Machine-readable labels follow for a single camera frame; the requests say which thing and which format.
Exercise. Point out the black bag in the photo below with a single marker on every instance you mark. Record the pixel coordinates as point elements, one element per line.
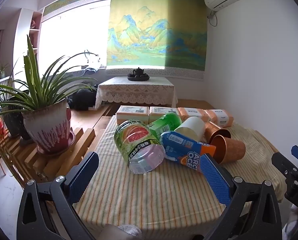
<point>82,98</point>

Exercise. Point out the copper cup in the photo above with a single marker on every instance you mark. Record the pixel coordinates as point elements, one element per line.
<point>233,148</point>
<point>213,130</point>

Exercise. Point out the grey cloth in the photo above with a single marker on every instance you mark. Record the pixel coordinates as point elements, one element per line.
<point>91,69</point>

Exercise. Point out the orange tissue pack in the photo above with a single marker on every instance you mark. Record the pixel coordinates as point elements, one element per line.
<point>161,112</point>
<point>131,113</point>
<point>194,112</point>
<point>220,117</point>

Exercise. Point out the green plastic bottle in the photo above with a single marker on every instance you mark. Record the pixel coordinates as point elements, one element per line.
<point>169,122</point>

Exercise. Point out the white shelf unit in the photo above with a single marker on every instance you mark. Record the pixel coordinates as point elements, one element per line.
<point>23,30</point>

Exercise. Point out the patterned window valance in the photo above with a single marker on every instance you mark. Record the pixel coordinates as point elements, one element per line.
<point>76,1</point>

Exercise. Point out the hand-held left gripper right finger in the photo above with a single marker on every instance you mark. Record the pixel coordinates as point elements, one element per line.
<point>214,177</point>

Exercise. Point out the plant in dark pot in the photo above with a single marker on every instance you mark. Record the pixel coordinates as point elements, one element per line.
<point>13,123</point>

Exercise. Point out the black teapot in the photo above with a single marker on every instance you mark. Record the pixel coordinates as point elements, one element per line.
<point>139,72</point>

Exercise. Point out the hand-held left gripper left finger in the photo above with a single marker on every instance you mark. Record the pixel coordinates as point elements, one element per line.
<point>80,181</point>

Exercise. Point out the white lace tablecloth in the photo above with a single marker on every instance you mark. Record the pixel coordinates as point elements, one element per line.
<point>136,90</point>

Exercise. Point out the wooden slatted rack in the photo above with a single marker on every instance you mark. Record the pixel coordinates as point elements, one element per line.
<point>73,155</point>

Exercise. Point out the white cup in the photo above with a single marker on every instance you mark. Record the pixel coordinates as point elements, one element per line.
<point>192,127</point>

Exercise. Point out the striped tablecloth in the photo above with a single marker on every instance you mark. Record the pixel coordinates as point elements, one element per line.
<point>164,195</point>

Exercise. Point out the blue label plastic bottle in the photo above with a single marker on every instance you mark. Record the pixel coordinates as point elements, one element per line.
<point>181,148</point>

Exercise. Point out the dark red pot saucer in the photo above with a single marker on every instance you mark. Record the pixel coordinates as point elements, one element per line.
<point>73,140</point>

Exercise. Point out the crumpled white plastic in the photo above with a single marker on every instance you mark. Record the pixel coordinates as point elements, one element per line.
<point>130,231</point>

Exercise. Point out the green plant in glazed pot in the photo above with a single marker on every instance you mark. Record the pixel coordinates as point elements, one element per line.
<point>47,125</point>

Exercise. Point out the black tea tray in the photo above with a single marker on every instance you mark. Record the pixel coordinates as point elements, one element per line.
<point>146,78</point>

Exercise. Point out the grapefruit label plastic bottle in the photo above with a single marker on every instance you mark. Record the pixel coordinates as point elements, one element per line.
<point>136,136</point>

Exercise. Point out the landscape painting curtain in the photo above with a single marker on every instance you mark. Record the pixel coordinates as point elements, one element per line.
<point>151,30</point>

